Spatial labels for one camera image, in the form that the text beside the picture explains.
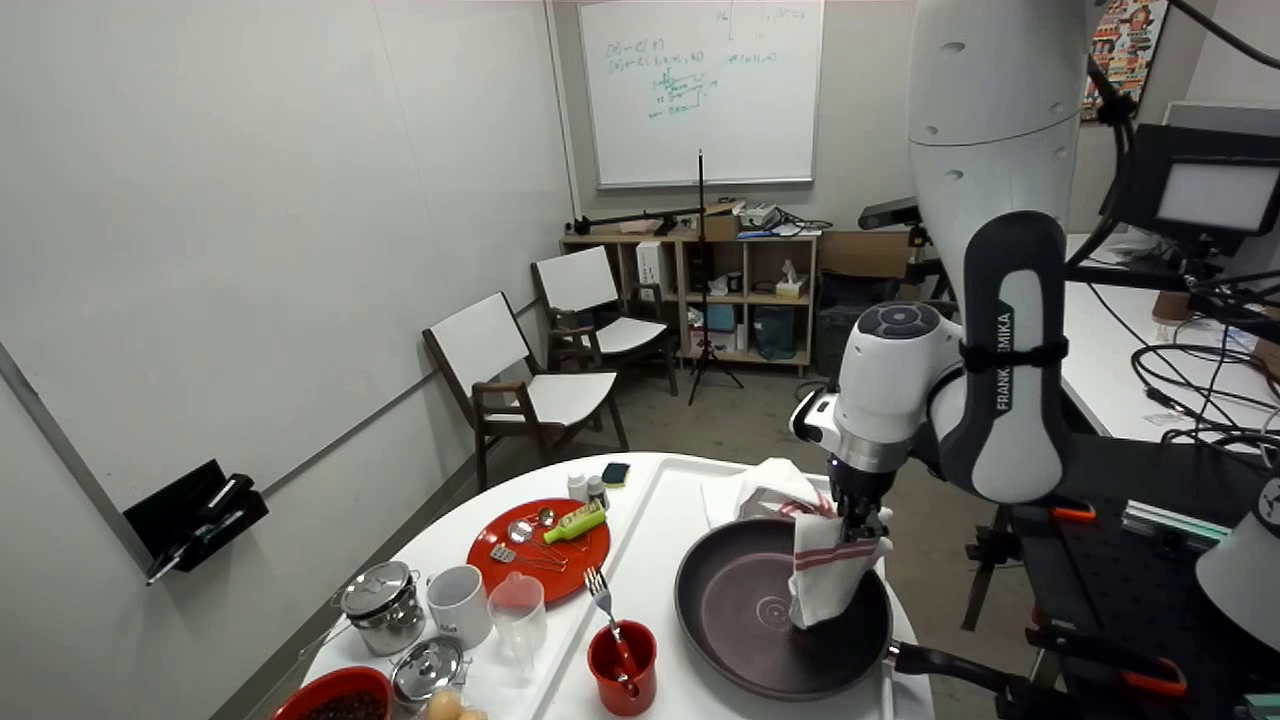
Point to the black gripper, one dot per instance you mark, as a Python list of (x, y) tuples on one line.
[(860, 493)]

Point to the dark frying pan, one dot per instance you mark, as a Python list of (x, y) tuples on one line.
[(735, 602)]

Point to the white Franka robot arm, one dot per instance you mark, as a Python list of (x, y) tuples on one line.
[(1000, 135)]

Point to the white plastic tray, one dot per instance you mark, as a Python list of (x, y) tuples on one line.
[(665, 532)]

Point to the black storage bin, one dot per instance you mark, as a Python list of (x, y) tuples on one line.
[(836, 300)]

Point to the small dark box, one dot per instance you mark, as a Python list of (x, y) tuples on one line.
[(612, 472)]

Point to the wooden shelf unit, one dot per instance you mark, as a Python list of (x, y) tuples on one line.
[(747, 300)]

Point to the silver metal utensil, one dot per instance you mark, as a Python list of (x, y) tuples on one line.
[(602, 594)]

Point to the red cup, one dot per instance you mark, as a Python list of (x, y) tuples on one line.
[(626, 680)]

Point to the black robot table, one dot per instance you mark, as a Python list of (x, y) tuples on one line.
[(1132, 594)]

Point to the small white cup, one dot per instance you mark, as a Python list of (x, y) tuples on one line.
[(577, 490)]

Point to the lime green small package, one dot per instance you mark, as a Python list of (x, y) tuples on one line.
[(573, 527)]

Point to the white desk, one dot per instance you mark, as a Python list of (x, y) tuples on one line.
[(1107, 363)]

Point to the pale green power strip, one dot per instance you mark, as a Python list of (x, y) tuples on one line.
[(1173, 522)]

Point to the small round metal cup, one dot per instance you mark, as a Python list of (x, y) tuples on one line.
[(546, 514), (523, 528)]

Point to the black tripod stand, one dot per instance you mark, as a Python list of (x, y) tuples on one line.
[(703, 264)]

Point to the red round plate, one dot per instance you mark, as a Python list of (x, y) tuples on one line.
[(533, 568)]

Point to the white wooden-framed chair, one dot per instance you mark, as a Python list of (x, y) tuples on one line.
[(563, 396), (581, 283)]

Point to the small cardboard box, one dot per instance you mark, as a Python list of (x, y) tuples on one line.
[(722, 221)]

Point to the clear drinking glass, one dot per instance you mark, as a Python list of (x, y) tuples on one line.
[(519, 634)]

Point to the small square metal piece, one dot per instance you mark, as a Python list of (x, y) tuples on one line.
[(502, 551)]

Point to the small brown box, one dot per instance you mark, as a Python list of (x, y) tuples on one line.
[(1173, 307)]

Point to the long black tube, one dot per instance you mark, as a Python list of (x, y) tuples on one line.
[(626, 218)]

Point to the wooden side table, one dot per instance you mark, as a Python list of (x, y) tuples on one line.
[(593, 241)]

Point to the white ceramic mug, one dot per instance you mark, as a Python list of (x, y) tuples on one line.
[(462, 606)]

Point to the whiteboard with green writing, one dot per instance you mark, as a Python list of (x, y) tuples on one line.
[(694, 135)]

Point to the small steel lidded pot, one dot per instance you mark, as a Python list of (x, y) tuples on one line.
[(430, 661)]

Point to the black monitor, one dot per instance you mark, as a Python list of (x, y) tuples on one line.
[(1143, 185)]

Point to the steel canister with lid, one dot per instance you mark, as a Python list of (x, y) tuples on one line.
[(387, 606)]

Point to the red bowl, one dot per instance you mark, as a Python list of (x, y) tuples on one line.
[(332, 699)]

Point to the black marker tray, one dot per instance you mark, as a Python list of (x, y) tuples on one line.
[(172, 514)]

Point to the white marker pen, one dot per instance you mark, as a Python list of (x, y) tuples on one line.
[(167, 568)]

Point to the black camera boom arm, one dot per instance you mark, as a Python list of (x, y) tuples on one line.
[(1132, 277)]

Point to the colourful wall poster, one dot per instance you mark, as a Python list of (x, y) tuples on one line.
[(1132, 52)]

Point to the large wall-mounted whiteboard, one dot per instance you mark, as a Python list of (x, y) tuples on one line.
[(294, 241)]

